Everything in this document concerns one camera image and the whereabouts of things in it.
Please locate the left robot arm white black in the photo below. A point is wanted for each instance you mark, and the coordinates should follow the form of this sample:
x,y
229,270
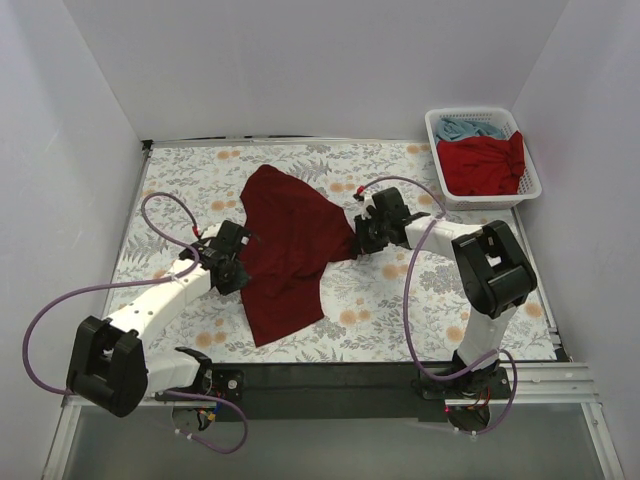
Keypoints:
x,y
112,364

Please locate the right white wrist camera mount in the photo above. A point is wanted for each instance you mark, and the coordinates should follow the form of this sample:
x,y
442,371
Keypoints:
x,y
367,209

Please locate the light blue t shirt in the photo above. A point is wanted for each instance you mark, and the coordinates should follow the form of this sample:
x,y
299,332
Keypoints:
x,y
453,130

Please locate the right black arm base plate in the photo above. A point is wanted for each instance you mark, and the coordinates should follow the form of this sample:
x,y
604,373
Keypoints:
x,y
492,383

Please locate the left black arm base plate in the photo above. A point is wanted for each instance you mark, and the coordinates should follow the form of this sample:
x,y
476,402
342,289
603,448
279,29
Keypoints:
x,y
224,383

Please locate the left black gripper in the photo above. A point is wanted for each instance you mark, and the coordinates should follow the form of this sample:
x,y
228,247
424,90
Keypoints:
x,y
232,275

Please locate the dark red t shirt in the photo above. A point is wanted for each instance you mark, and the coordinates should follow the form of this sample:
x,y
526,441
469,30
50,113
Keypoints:
x,y
296,233

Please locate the floral patterned table mat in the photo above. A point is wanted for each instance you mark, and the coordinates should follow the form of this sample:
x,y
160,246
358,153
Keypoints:
x,y
362,301

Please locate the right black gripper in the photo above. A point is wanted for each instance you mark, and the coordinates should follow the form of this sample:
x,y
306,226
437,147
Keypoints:
x,y
365,237

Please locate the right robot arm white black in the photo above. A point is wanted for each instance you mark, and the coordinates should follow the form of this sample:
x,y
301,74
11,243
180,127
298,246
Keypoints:
x,y
495,273

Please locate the bright red t shirt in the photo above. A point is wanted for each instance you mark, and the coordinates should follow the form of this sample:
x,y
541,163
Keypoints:
x,y
482,165

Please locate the white plastic laundry basket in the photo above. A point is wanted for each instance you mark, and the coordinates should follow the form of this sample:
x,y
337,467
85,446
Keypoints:
x,y
529,187

